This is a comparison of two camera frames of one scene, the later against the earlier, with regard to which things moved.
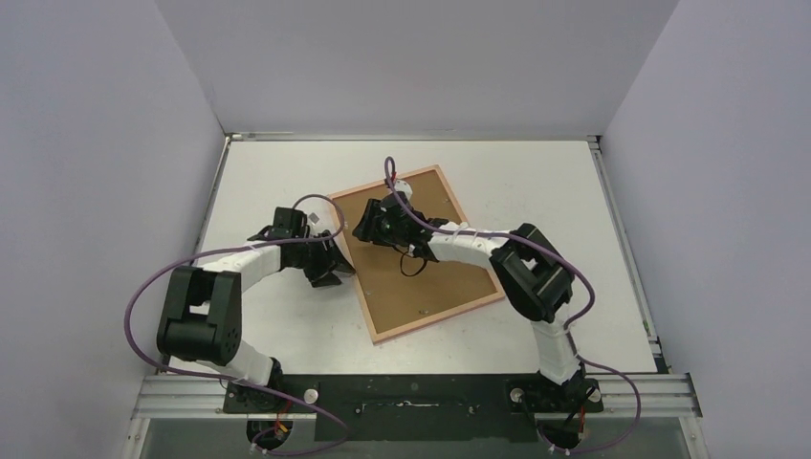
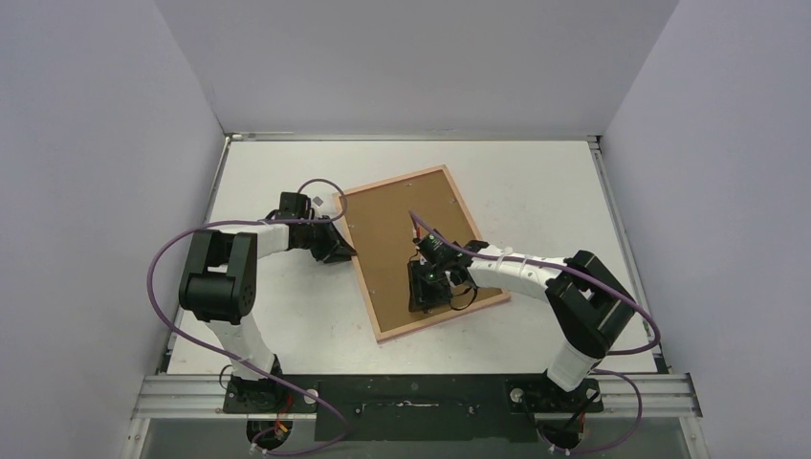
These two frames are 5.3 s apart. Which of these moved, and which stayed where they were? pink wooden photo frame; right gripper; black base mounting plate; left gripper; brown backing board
Moved: right gripper; left gripper
Stayed: black base mounting plate; brown backing board; pink wooden photo frame
